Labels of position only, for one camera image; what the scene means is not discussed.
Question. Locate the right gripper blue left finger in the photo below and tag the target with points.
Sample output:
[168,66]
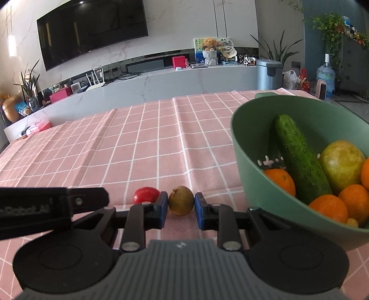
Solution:
[139,219]

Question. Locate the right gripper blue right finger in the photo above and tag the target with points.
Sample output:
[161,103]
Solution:
[220,218]

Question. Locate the brown kiwi back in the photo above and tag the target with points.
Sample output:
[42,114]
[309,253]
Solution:
[181,201]

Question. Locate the brown kiwi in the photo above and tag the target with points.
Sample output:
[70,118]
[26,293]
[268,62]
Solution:
[352,222]
[181,201]

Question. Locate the orange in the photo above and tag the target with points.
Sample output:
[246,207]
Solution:
[281,178]
[355,197]
[364,175]
[330,206]

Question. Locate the green cucumber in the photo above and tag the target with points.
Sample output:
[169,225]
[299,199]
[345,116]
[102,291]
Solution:
[300,160]

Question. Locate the brown kiwi front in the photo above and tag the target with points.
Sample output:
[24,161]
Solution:
[352,222]

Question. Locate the large yellow-green pomelo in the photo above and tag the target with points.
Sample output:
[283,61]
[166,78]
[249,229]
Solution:
[342,162]

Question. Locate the green colander bowl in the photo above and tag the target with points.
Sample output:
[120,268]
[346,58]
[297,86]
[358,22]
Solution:
[256,150]

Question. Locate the red tomato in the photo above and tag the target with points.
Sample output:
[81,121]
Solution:
[145,194]

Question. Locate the pink box on floor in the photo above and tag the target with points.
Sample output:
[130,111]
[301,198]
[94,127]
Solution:
[38,126]

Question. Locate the brown round vase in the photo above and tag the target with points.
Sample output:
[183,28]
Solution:
[9,108]

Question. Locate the left potted green plant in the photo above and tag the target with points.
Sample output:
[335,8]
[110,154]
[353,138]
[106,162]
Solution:
[29,89]

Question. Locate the pink box on console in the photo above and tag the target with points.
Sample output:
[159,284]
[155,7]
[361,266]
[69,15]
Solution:
[61,94]

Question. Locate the white tv console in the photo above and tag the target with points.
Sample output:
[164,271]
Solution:
[147,87]

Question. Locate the white wifi router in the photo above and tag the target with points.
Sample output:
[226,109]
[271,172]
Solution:
[95,79]

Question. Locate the blue-grey trash bin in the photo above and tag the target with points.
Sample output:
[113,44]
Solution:
[269,74]

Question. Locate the white plastic bag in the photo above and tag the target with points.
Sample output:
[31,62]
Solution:
[290,80]

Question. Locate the red box on console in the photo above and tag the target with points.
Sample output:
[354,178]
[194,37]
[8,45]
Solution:
[179,61]

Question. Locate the small pink heater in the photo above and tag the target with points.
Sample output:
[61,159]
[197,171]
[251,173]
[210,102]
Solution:
[321,89]

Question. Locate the teddy bear bouquet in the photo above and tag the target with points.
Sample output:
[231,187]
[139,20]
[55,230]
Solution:
[210,51]

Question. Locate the tall leaf potted plant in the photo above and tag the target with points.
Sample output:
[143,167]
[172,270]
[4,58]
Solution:
[277,53]

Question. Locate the blue water jug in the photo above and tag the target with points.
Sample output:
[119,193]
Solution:
[327,74]

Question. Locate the dark grey cabinet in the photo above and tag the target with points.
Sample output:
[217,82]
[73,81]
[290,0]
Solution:
[353,72]

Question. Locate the hanging green pothos plant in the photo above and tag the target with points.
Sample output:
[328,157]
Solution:
[331,26]

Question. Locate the black wall television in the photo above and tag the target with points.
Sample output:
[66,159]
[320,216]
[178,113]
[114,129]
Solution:
[78,27]

